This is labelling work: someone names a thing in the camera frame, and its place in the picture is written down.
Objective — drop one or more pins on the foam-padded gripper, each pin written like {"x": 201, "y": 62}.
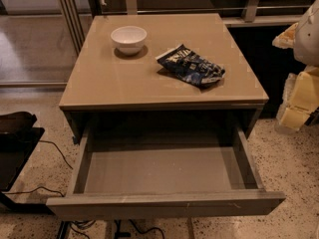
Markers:
{"x": 308, "y": 39}

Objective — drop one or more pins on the grey top drawer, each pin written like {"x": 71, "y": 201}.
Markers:
{"x": 203, "y": 173}

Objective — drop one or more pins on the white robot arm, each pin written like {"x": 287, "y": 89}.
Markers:
{"x": 301, "y": 92}

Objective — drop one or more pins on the beige drawer cabinet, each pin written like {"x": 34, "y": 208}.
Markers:
{"x": 104, "y": 79}

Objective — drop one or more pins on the crumpled blue snack bag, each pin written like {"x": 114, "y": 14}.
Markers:
{"x": 188, "y": 66}

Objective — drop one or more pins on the white ceramic bowl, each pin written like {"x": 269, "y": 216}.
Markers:
{"x": 129, "y": 40}

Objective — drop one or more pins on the black furniture at left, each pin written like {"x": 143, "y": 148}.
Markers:
{"x": 18, "y": 139}

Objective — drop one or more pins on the metal shelving frame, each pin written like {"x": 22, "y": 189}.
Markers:
{"x": 236, "y": 13}

